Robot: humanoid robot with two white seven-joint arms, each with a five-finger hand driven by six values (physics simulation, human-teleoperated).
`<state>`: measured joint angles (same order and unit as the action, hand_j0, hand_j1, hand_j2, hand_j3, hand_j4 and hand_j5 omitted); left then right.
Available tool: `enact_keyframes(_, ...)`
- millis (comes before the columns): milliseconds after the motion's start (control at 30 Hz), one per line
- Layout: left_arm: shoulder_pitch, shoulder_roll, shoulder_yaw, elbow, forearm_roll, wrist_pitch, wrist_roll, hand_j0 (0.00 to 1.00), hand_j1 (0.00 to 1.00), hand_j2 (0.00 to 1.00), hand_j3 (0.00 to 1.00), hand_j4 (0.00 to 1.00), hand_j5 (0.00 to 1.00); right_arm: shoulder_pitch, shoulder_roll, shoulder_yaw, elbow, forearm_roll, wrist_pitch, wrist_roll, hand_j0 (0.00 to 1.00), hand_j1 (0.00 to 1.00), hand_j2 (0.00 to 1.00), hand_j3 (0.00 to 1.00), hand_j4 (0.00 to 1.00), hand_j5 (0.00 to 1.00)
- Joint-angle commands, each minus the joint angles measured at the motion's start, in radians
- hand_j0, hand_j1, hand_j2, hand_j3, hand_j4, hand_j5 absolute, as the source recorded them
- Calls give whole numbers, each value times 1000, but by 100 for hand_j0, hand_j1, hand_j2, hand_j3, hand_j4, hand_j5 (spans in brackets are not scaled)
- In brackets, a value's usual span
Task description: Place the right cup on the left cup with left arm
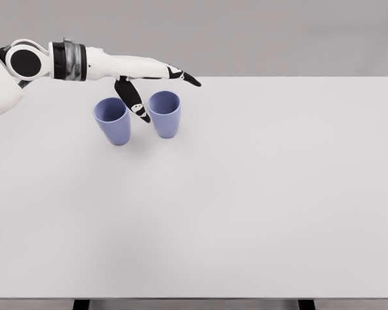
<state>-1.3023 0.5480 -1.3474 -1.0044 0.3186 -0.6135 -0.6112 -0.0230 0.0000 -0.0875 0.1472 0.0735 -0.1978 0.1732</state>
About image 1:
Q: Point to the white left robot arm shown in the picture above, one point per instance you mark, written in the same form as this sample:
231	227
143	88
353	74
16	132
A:
68	63

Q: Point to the blue plastic cup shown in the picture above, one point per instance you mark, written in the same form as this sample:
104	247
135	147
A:
114	126
165	121

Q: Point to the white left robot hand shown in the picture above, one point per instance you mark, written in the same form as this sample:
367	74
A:
139	66

